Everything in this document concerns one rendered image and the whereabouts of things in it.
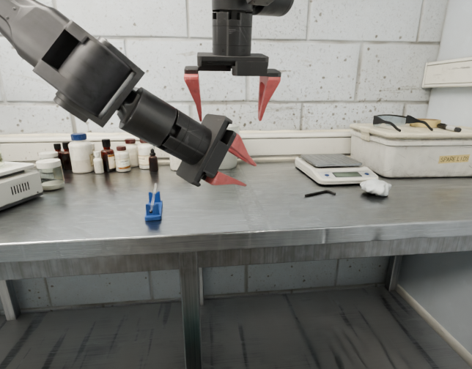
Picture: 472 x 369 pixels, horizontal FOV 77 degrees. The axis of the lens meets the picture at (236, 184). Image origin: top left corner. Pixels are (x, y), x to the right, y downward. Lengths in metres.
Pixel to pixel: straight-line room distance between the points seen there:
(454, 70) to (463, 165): 0.38
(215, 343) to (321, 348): 0.40
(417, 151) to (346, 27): 0.56
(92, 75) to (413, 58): 1.30
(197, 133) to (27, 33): 0.20
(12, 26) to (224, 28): 0.24
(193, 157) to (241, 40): 0.18
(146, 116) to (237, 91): 0.87
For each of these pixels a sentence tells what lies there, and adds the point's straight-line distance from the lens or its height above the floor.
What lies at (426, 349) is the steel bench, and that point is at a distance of 1.47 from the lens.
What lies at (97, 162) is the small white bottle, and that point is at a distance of 1.09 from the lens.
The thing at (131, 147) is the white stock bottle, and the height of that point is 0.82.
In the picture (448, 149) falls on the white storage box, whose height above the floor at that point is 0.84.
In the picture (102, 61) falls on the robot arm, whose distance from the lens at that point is 0.36.
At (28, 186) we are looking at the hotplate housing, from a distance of 0.90.
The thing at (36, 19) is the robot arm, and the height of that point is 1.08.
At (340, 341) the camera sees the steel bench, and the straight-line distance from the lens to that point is 1.37.
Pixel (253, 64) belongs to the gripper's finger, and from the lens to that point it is 0.45.
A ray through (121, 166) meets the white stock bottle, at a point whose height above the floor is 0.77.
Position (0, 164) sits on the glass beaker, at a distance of 0.90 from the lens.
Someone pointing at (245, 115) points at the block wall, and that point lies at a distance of 1.22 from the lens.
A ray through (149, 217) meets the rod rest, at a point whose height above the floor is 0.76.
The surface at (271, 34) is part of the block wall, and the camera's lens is 1.25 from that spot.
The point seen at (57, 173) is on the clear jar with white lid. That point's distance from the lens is 0.96.
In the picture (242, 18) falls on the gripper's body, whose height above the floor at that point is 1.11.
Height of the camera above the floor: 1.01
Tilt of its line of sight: 17 degrees down
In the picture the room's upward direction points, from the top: straight up
